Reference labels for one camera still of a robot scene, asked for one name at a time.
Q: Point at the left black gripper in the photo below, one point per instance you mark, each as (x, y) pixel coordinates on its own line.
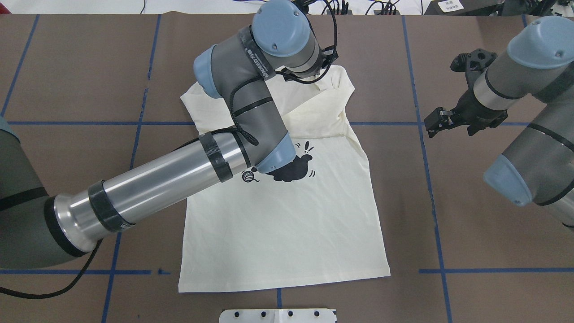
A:
(301, 76)

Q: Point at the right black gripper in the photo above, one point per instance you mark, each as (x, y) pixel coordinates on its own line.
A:
(471, 106)

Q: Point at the cream long-sleeve cat shirt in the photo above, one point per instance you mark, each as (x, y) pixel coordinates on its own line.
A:
(314, 221)

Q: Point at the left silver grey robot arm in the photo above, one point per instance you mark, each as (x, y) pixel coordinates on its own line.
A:
(90, 96)

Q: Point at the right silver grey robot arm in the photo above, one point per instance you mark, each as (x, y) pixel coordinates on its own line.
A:
(537, 167)

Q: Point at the black box with white label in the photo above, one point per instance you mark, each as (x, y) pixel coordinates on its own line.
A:
(462, 7)

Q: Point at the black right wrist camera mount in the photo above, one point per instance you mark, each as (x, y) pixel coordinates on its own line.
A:
(473, 64)

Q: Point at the white camera post with base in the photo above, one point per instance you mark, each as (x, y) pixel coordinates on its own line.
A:
(293, 315)

